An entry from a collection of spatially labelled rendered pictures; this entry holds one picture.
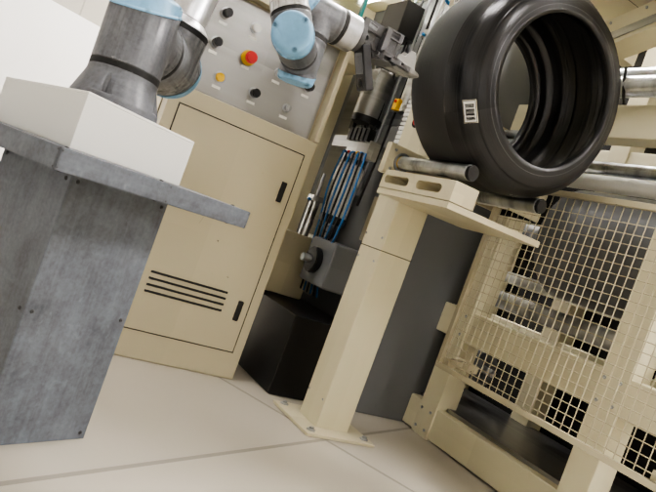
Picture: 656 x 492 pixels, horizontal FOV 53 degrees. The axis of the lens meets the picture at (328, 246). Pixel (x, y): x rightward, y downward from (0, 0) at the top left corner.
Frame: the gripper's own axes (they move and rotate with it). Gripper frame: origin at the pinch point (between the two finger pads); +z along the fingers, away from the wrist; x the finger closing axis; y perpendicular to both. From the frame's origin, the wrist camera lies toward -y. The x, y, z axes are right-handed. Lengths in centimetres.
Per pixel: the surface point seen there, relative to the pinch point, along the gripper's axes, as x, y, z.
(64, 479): -24, -108, -57
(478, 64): -11.0, 7.5, 10.4
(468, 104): -10.4, -2.6, 12.1
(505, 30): -12.4, 18.1, 13.5
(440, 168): 2.9, -18.0, 20.7
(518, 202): -2, -18, 49
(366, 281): 30, -57, 28
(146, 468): -15, -108, -39
